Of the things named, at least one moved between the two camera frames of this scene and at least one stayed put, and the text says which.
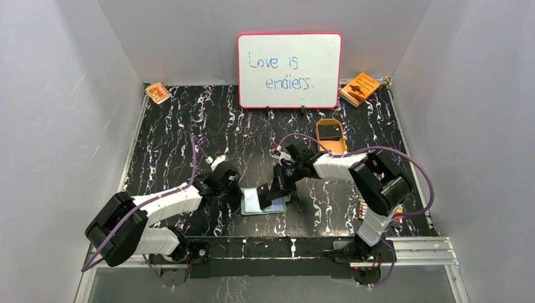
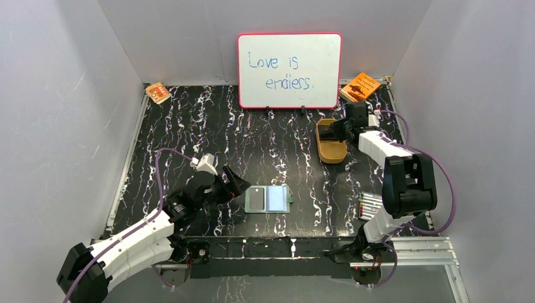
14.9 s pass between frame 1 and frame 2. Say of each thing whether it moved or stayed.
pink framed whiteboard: stayed
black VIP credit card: moved
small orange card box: stayed
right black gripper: moved
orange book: stayed
